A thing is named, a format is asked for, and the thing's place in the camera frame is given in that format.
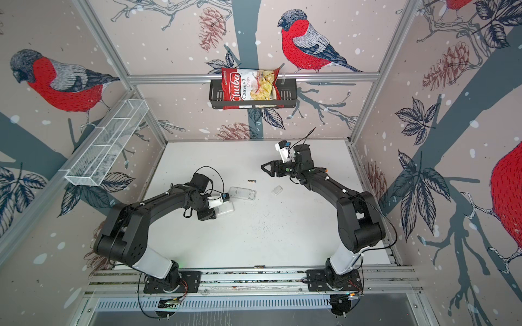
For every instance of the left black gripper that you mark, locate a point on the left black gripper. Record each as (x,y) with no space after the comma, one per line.
(204,215)

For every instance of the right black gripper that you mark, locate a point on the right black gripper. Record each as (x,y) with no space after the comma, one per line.
(274,165)

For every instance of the white remote control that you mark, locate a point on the white remote control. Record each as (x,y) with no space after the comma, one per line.
(225,208)
(242,193)

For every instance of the white battery cover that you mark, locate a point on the white battery cover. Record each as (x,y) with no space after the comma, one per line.
(277,190)

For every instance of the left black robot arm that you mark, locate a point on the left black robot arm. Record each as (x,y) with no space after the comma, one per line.
(124,235)

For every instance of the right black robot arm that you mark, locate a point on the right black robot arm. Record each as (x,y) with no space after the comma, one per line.
(360,225)

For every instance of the red cassava chips bag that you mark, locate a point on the red cassava chips bag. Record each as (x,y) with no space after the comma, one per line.
(249,85)

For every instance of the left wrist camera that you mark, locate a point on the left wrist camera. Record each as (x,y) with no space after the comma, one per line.
(215,201)

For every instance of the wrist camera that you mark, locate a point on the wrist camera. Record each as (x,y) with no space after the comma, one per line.
(215,201)
(283,147)

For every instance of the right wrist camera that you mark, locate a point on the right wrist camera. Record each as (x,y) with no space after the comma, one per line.
(283,147)

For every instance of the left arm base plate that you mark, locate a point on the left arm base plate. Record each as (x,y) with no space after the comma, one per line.
(180,282)

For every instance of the black wall basket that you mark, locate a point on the black wall basket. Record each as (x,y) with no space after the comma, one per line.
(287,92)

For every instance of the white wire mesh shelf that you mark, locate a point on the white wire mesh shelf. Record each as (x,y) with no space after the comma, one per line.
(96,161)

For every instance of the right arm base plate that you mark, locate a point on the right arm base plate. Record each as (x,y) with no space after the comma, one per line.
(327,280)

